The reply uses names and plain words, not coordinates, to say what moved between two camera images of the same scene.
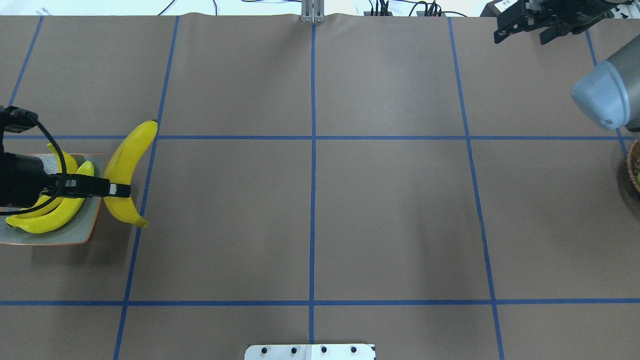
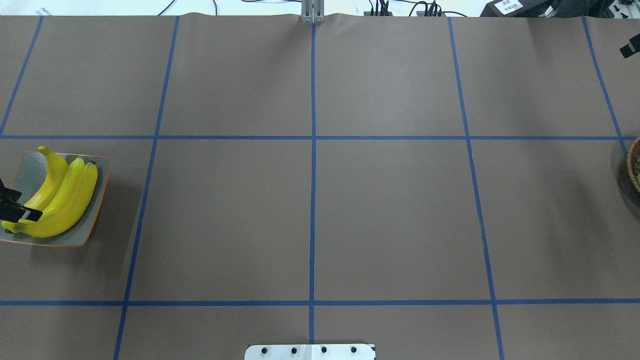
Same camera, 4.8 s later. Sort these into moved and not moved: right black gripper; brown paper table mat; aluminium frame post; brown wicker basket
Moved: right black gripper
Not moved: aluminium frame post; brown wicker basket; brown paper table mat
